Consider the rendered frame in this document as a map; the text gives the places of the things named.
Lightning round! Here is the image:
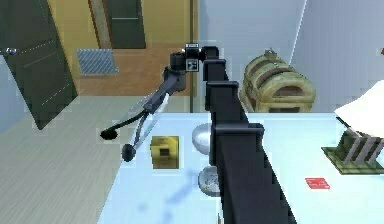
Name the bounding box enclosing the white bowl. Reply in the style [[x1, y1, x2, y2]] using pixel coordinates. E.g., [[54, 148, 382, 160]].
[[191, 122, 214, 156]]

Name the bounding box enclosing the dark green open door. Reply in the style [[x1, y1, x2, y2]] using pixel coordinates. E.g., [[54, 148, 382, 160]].
[[0, 0, 79, 131]]

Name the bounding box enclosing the olive wooden treasure chest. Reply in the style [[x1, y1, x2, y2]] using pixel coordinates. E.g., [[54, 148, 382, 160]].
[[239, 49, 317, 114]]

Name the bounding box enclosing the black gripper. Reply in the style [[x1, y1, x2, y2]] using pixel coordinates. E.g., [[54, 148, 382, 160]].
[[99, 51, 188, 163]]

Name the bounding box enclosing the dark green closed door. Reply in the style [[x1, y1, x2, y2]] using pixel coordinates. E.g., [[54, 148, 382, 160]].
[[103, 0, 147, 50]]

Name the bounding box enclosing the red flat card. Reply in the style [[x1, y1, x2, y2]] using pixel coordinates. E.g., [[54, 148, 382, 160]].
[[304, 177, 331, 191]]

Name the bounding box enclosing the grey striped floor mat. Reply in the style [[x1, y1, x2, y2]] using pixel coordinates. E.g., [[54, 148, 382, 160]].
[[75, 48, 120, 76]]

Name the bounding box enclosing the grey speckled round dish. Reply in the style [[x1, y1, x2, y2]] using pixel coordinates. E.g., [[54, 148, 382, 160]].
[[197, 165, 222, 198]]

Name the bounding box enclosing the yellow cube box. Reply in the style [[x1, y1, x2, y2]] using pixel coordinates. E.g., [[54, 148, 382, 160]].
[[149, 135, 181, 170]]

